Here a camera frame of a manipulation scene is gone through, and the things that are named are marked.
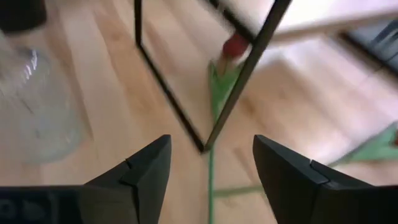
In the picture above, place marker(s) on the red tulip green stem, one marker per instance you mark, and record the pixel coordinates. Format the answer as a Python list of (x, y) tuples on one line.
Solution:
[(234, 46)]

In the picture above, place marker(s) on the ribbed glass vase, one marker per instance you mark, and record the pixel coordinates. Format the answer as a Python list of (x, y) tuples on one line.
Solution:
[(37, 118)]

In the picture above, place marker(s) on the black table rim rail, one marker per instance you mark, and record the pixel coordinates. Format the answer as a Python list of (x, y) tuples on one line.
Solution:
[(373, 43)]

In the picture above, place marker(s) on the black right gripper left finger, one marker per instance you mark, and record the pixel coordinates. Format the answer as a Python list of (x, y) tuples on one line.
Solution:
[(143, 174)]

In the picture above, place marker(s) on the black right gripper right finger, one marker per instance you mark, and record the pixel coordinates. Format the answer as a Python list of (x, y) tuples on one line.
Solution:
[(292, 180)]

